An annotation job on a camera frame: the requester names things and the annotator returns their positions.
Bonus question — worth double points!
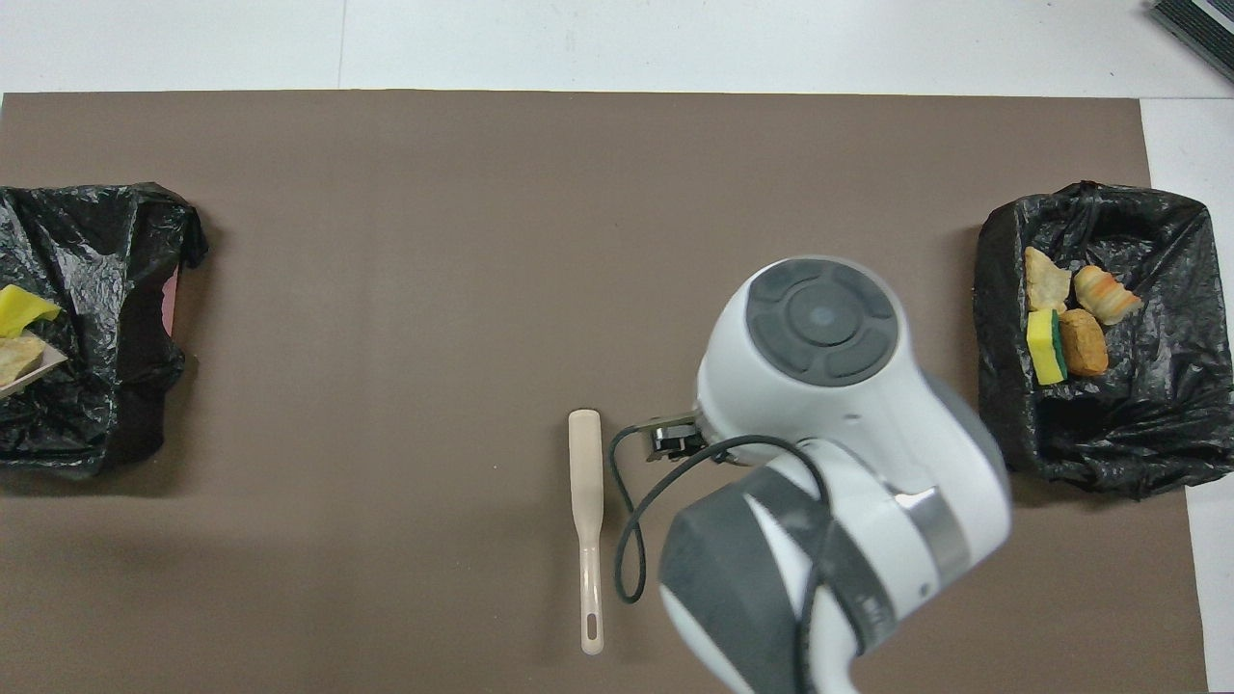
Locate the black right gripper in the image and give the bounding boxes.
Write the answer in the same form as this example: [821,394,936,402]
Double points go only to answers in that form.
[636,412,712,462]

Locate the beige hand brush black bristles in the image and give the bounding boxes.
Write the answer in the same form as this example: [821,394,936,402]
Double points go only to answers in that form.
[567,408,606,657]

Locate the yellow green scrub sponge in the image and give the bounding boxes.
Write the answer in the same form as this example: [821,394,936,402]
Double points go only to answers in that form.
[1025,307,1070,387]

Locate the brown oblong bread roll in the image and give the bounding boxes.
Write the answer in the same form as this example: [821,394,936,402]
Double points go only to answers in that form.
[1058,307,1111,378]

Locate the striped croissant piece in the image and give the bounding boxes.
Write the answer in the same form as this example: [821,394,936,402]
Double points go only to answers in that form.
[1073,264,1146,326]

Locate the beige plastic dustpan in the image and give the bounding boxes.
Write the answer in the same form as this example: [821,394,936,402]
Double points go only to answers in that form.
[0,345,69,399]

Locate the pale toast bread chunk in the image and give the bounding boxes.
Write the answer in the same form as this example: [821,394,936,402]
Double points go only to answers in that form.
[0,334,47,387]

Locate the small yellow sponge wedge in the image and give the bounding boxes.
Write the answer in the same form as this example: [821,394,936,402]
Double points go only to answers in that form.
[0,283,65,339]

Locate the right black bag bin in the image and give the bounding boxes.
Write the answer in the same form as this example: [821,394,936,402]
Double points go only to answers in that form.
[973,180,1234,500]

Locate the black trash bag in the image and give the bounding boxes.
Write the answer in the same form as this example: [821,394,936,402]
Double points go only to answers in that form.
[0,182,209,480]

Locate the brown table mat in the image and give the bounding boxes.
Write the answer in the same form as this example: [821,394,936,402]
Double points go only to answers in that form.
[0,91,1211,694]

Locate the dark ribbed grille object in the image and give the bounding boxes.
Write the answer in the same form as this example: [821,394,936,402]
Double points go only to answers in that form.
[1149,0,1234,84]

